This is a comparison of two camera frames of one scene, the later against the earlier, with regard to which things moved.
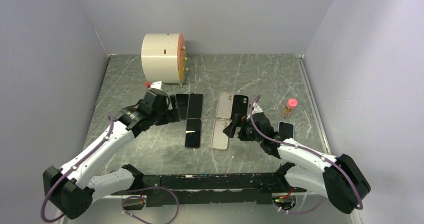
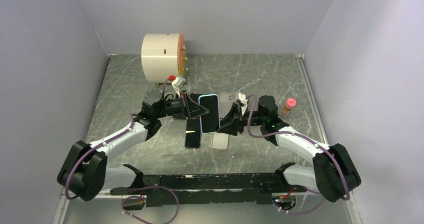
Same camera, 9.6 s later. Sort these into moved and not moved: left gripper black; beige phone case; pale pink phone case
Moved: left gripper black
Not moved: beige phone case; pale pink phone case
